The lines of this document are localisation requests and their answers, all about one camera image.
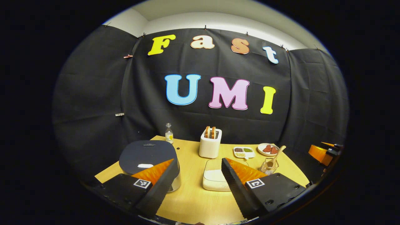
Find white container with clear lid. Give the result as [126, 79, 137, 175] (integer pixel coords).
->
[202, 159, 250, 192]

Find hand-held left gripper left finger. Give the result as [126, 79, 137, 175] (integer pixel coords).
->
[94, 158, 178, 219]

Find black rice cooker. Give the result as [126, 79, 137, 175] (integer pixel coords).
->
[119, 140, 182, 192]

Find white divided dish with beans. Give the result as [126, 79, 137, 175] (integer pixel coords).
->
[233, 147, 256, 159]

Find wire metal chopstick holder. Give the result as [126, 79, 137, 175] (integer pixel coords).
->
[259, 158, 279, 175]

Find black backdrop cloth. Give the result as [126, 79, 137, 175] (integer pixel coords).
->
[52, 25, 349, 185]

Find small clear bottle yellow label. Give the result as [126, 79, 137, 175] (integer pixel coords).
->
[165, 123, 174, 144]

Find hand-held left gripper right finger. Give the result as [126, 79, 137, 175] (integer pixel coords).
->
[221, 157, 308, 220]

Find wooden spoon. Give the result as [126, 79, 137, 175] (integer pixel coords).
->
[266, 145, 287, 169]

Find round white plate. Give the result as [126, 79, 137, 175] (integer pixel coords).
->
[257, 143, 281, 157]

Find white toaster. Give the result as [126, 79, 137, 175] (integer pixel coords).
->
[199, 127, 223, 159]

